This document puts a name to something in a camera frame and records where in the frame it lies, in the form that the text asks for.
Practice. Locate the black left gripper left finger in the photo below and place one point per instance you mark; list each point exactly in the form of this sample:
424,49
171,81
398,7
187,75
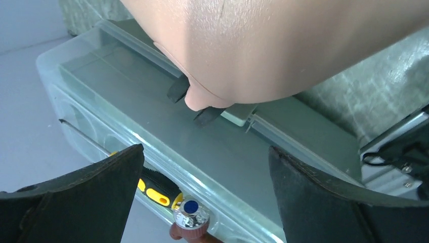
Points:
91,204

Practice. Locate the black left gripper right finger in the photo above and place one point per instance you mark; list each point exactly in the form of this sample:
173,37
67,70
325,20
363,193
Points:
315,206

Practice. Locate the pink hard-shell suitcase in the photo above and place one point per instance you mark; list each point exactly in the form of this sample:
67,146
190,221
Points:
361,64

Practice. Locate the yellow black screwdriver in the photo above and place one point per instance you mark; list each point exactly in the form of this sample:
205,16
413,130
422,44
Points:
153,184

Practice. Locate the clear plastic storage box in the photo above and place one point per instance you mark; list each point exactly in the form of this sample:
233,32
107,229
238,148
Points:
109,87

